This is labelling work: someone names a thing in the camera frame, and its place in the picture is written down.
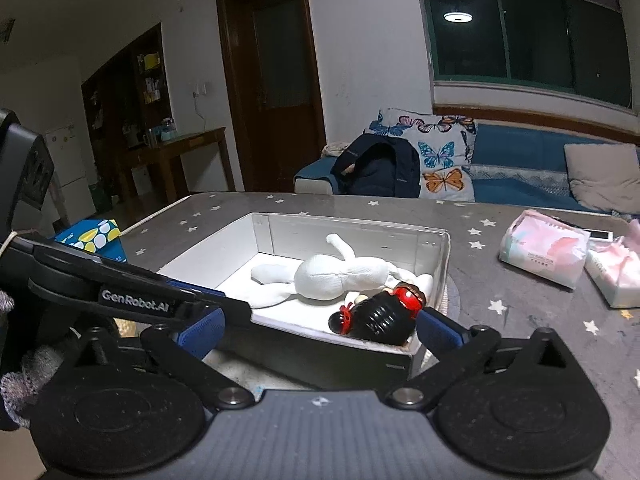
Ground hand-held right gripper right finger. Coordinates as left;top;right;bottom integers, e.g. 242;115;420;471
388;307;575;410

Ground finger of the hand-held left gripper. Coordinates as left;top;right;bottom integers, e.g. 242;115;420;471
166;278;227;306
172;292;254;327

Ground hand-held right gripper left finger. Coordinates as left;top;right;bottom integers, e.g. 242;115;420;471
74;307;253;412

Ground white cloth doll black hair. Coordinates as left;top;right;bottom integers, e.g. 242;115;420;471
250;232;437;347

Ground white cardboard box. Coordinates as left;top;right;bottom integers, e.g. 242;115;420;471
157;212;452;382

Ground person's left hand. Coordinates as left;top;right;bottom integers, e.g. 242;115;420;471
0;344;68;432

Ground blue dotted tissue box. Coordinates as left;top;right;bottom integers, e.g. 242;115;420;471
53;218;129;264

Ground white refrigerator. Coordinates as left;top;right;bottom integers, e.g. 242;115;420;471
43;122;99;222

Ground pink tissue pack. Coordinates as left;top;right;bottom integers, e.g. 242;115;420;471
498;210;592;291
584;220;640;310

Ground wooden side table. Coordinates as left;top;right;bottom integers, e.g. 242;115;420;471
122;127;237;202

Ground dark blue backpack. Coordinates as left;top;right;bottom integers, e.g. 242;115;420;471
332;133;422;200

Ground butterfly print pillow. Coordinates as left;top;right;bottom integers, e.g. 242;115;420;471
369;107;479;204

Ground white smartphone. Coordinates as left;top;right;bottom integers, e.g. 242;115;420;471
554;217;615;242

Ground dark wooden shelf cabinet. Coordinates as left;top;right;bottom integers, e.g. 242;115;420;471
81;22;174;201

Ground blue sofa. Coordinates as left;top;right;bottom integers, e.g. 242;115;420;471
293;118;640;219

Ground beige cloth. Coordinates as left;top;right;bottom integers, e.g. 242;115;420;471
322;140;359;159

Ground grey cushion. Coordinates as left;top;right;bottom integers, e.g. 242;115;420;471
563;142;640;214

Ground dark wooden door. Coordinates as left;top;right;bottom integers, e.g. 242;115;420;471
215;0;329;194

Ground green framed window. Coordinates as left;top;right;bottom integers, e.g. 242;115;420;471
419;0;634;109

